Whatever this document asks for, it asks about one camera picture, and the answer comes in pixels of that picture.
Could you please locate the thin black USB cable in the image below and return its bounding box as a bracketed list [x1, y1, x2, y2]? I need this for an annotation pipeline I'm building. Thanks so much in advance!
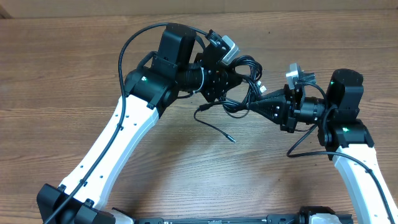
[193, 101, 249, 144]

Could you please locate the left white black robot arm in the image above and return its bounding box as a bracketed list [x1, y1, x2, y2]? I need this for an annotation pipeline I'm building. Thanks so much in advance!
[37, 22, 242, 224]

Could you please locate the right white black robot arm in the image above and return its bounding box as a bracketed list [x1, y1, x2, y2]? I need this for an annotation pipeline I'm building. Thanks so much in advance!
[248, 63, 397, 223]

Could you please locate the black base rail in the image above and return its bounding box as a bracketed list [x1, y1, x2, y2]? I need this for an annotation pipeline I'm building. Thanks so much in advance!
[111, 205, 354, 224]

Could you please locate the thick black USB cable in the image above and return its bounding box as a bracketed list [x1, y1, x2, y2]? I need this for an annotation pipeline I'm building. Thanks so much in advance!
[222, 55, 267, 119]

